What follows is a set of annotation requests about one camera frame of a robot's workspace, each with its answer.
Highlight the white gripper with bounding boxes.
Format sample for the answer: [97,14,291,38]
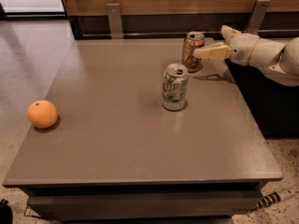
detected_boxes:
[193,25,260,66]

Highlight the orange soda can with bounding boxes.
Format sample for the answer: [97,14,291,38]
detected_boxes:
[182,31,205,73]

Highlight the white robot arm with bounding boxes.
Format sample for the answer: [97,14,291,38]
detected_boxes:
[193,25,299,87]

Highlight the green white 7up can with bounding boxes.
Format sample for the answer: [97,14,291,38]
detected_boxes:
[162,63,189,111]

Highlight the grey table drawer front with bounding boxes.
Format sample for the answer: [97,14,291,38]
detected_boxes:
[28,190,262,221]

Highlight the orange fruit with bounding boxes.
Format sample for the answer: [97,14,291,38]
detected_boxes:
[27,100,58,129]

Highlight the black object floor corner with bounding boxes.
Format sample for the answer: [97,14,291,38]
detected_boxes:
[0,199,13,224]

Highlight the right metal bracket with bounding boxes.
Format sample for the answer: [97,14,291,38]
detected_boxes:
[246,0,270,35]

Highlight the metal bracket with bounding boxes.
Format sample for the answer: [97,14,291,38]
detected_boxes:
[246,0,270,35]
[107,3,123,39]

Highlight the left metal bracket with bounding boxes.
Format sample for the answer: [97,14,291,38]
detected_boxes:
[107,3,123,39]

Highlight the striped black white cable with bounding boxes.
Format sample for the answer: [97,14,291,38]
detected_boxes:
[249,188,297,213]

